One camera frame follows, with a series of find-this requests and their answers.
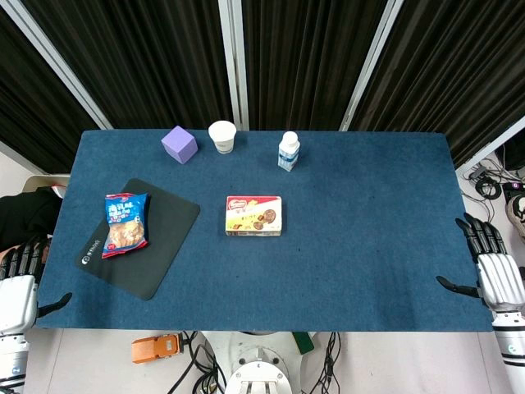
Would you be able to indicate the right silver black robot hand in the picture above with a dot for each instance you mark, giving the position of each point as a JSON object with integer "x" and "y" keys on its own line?
{"x": 500, "y": 279}

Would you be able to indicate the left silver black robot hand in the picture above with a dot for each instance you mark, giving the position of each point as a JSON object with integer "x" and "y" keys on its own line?
{"x": 18, "y": 299}

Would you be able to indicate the cookie box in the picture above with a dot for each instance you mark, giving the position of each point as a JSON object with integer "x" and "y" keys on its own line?
{"x": 253, "y": 215}

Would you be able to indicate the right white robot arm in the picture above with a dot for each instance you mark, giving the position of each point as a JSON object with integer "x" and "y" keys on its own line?
{"x": 510, "y": 349}

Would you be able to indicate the bystander black garment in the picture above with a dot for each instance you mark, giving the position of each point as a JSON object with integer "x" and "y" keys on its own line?
{"x": 24, "y": 217}

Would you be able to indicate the black device purple sticker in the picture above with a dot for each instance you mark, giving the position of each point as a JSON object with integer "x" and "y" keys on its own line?
{"x": 514, "y": 191}

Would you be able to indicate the grey power adapter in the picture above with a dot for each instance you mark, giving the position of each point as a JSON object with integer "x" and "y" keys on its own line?
{"x": 477, "y": 173}

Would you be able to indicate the beige chair back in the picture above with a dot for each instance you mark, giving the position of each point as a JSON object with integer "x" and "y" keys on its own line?
{"x": 43, "y": 180}

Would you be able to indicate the blue snack bag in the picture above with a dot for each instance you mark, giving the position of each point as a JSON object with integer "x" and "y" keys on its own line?
{"x": 124, "y": 225}

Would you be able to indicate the orange device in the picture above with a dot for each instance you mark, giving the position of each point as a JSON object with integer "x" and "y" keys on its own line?
{"x": 153, "y": 349}

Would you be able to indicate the blue felt table cloth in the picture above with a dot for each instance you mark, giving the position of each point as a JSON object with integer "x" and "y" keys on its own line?
{"x": 348, "y": 246}

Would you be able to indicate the black mouse pad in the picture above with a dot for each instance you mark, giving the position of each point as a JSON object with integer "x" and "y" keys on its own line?
{"x": 168, "y": 230}

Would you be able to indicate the black pleated curtain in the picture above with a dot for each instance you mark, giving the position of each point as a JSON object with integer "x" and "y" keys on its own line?
{"x": 307, "y": 61}
{"x": 33, "y": 115}
{"x": 143, "y": 61}
{"x": 451, "y": 74}

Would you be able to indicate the green block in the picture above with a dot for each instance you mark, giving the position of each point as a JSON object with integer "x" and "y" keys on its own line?
{"x": 303, "y": 342}

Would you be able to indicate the purple foam cube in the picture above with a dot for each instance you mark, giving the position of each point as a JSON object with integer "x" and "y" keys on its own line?
{"x": 179, "y": 144}

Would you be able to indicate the white milk bottle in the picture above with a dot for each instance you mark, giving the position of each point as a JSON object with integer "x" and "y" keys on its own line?
{"x": 288, "y": 152}

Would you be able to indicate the white robot torso base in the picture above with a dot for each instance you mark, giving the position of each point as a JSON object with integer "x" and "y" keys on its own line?
{"x": 258, "y": 361}

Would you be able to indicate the white paper cup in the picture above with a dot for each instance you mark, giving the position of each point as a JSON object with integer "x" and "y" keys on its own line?
{"x": 222, "y": 137}

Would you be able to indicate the white frame post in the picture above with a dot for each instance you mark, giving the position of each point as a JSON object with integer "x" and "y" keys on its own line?
{"x": 234, "y": 61}
{"x": 14, "y": 158}
{"x": 61, "y": 70}
{"x": 369, "y": 70}
{"x": 492, "y": 143}

